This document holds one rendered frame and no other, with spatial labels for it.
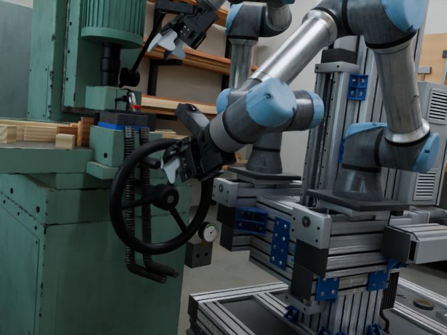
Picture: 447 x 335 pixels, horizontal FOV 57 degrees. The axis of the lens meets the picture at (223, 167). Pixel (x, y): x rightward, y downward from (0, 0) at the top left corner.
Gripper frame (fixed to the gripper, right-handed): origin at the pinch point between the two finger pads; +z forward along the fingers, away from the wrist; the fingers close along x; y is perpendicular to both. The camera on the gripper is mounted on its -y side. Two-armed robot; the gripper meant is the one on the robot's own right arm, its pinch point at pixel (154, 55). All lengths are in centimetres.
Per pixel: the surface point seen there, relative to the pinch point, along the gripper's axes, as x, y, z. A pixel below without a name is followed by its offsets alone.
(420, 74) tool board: 282, 99, -123
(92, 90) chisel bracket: 2.3, -8.8, 20.2
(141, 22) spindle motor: 2.2, -9.7, -4.2
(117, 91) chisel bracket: -0.2, -1.8, 14.9
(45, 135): -11.5, -5.5, 34.8
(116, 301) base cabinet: -9, 39, 58
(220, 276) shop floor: 141, 75, 90
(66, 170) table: -21.2, 8.5, 33.6
